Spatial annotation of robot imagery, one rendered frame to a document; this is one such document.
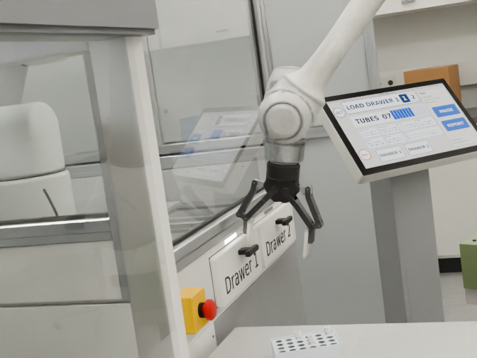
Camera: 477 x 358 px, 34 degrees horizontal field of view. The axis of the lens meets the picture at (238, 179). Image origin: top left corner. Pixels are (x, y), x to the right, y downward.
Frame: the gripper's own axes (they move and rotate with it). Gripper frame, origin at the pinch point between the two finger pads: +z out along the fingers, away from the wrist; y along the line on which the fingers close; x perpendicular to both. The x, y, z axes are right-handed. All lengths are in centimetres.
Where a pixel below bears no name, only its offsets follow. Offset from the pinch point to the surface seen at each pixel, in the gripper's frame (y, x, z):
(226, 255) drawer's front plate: 8.3, 12.0, -0.3
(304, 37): 35, -155, -46
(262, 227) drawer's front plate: 8.3, -16.2, 0.0
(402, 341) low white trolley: -32.0, 23.6, 7.4
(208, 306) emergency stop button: 2.7, 37.7, 1.8
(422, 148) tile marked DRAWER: -24, -80, -15
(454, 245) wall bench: -32, -282, 67
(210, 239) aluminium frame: 10.9, 15.3, -4.3
